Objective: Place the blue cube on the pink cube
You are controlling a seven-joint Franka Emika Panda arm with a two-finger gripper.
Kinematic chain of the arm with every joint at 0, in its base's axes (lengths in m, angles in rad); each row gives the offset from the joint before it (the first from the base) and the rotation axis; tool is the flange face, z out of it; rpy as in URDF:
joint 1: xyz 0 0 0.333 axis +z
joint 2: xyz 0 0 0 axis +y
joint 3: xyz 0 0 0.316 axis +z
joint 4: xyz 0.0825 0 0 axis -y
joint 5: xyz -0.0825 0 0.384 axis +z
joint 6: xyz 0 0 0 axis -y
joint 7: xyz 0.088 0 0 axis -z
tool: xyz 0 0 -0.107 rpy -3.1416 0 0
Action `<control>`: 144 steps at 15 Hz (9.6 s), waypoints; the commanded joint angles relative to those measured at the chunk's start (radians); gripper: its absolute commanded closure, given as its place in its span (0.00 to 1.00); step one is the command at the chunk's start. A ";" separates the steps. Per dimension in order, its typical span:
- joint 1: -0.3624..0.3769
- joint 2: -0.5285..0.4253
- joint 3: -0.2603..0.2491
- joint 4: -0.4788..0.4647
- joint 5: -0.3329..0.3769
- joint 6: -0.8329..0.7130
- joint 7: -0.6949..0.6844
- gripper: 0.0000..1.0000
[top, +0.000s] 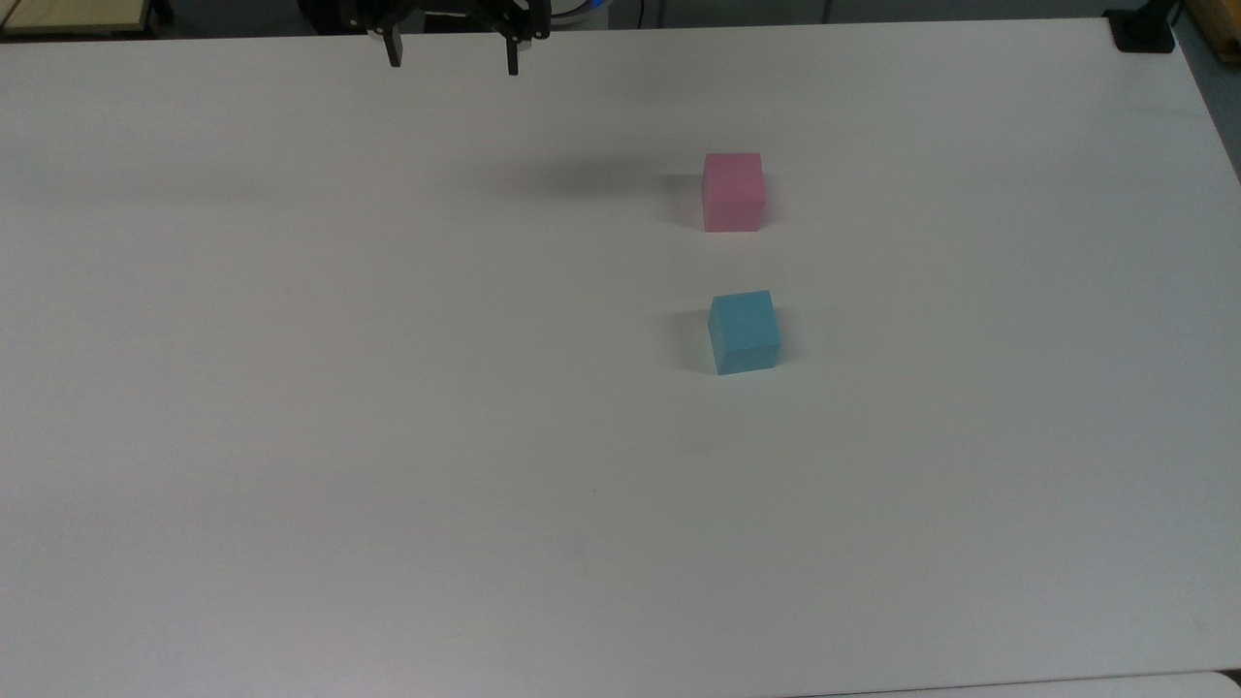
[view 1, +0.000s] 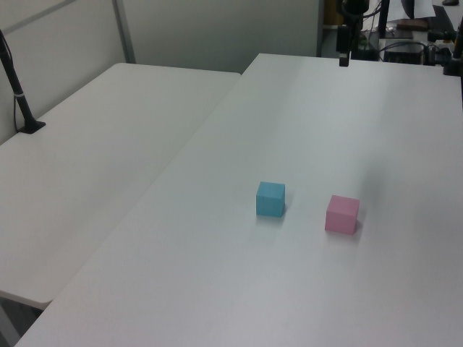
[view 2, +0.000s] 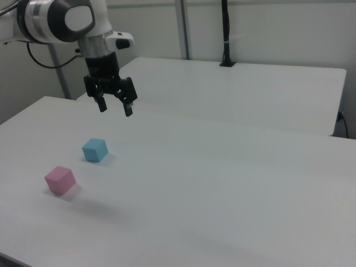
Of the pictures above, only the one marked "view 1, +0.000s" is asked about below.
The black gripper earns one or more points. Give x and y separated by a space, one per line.
343 38

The blue cube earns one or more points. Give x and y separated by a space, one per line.
269 202

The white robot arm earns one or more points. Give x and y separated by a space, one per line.
356 11

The pink cube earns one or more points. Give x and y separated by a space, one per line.
340 217

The black equipment box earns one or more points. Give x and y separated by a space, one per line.
401 57

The white paper sheet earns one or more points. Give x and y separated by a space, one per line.
412 9

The white side table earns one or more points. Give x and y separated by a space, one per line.
90 162

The black upright post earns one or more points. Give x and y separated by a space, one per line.
383 29

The black camera lens unit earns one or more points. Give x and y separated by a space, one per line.
439 54

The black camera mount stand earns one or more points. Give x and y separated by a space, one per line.
455 54

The black camera stand pole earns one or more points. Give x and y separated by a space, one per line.
18 97

